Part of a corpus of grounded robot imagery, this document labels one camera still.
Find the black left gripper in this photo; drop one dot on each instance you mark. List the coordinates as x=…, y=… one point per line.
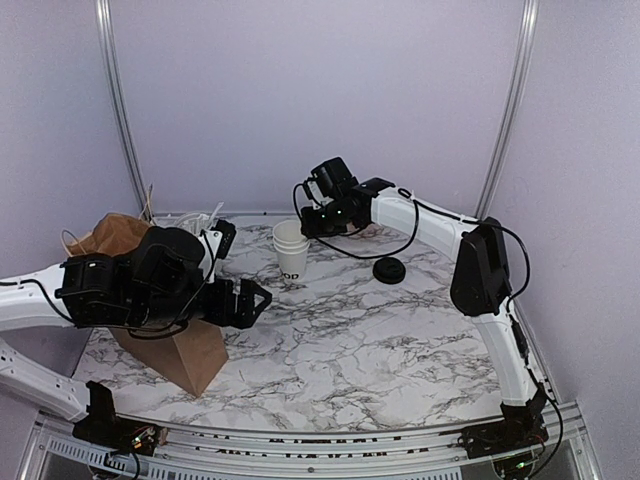
x=222, y=314

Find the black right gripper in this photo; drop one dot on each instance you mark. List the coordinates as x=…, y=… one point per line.
x=311, y=228

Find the white paper cups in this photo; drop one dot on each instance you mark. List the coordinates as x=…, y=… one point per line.
x=291, y=248

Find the brown paper bag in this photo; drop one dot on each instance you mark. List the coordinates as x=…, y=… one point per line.
x=178, y=345

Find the black coffee cup lid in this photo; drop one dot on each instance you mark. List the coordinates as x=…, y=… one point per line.
x=389, y=270

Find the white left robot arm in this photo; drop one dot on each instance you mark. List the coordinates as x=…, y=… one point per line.
x=161, y=301

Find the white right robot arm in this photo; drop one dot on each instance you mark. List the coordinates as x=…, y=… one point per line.
x=480, y=287

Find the white container with sachets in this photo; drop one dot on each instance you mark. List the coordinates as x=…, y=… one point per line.
x=195, y=222

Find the white plastic spoon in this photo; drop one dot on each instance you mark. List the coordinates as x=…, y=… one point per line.
x=216, y=211

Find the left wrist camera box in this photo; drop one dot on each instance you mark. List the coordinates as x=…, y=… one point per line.
x=216, y=241

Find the right corner aluminium post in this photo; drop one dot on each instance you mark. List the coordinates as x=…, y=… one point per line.
x=515, y=94

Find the corner aluminium post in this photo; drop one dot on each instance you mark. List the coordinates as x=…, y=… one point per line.
x=114, y=84
x=515, y=94

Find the left corner aluminium post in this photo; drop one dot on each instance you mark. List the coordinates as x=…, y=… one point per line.
x=114, y=84

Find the front aluminium rail frame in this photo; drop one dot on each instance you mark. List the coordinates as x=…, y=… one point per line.
x=437, y=452

